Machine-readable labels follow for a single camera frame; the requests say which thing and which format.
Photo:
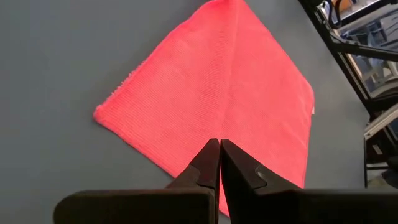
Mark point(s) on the pink towel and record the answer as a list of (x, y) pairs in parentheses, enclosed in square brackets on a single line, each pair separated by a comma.
[(202, 87)]

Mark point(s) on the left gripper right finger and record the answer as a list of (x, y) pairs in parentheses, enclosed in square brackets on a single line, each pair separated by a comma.
[(311, 207)]

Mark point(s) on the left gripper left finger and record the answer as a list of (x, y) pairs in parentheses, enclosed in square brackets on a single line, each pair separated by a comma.
[(140, 207)]

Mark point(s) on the black table frame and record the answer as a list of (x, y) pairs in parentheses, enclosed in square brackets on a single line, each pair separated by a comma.
[(340, 57)]

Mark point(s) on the grey metal bar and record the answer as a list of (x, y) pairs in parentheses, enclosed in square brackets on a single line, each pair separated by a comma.
[(382, 123)]

